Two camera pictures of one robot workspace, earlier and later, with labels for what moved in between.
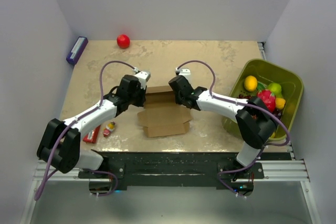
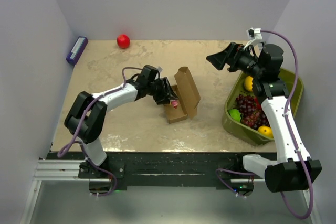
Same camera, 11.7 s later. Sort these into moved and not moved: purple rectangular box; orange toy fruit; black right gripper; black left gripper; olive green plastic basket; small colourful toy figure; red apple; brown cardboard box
Moved: small colourful toy figure; black left gripper; black right gripper; brown cardboard box
Not moved: red apple; olive green plastic basket; purple rectangular box; orange toy fruit
